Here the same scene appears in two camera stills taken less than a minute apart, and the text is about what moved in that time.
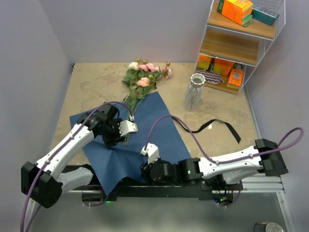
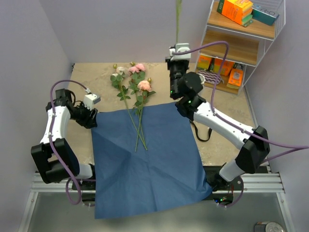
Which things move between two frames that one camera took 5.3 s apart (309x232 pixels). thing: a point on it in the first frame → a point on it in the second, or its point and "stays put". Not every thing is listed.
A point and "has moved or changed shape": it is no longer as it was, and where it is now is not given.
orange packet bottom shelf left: [203, 62] stays put
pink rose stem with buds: [167, 72] → [178, 6]
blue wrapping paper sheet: [148, 125] has moved or changed shape
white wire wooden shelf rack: [238, 34] stays put
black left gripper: [117, 138] → [90, 122]
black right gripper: [145, 168] → [171, 62]
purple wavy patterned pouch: [211, 78] stays put
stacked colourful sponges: [246, 15] stays put
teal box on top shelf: [263, 15] stays put
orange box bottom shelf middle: [223, 66] stays put
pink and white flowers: [149, 67] → [137, 73]
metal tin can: [268, 226] stays put
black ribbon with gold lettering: [233, 131] has moved or changed shape
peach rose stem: [142, 82] → [145, 87]
